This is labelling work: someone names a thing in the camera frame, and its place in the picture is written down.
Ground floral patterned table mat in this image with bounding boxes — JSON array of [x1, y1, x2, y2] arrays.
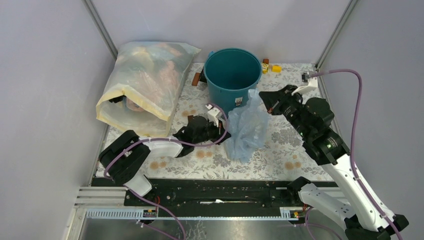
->
[[139, 63, 332, 181]]

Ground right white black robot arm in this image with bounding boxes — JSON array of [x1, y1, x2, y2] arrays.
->
[[259, 85, 409, 240]]

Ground white slotted cable duct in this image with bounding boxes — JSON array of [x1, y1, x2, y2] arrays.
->
[[85, 207, 300, 222]]

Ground yellow toy block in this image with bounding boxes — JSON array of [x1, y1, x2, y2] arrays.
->
[[271, 65, 282, 73]]

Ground teal plastic trash bin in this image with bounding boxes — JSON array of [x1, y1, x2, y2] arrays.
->
[[203, 48, 263, 114]]

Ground large translucent stuffed bag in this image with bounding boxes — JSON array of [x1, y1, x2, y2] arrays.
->
[[95, 41, 201, 137]]

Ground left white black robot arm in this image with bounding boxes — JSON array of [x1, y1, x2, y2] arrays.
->
[[98, 116, 231, 206]]

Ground light blue plastic trash bag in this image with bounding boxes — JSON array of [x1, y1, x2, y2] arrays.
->
[[224, 89, 270, 164]]

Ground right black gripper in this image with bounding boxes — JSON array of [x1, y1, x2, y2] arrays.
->
[[259, 84, 312, 139]]

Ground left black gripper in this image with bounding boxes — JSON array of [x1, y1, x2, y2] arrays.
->
[[193, 117, 231, 145]]

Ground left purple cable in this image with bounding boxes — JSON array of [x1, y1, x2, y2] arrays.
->
[[103, 103, 229, 180]]

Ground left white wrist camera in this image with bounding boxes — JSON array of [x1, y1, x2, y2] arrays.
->
[[205, 104, 222, 127]]

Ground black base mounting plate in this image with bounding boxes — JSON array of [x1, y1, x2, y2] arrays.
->
[[91, 177, 342, 219]]

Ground brown wooden block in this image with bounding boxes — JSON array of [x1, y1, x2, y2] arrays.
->
[[191, 70, 205, 87]]

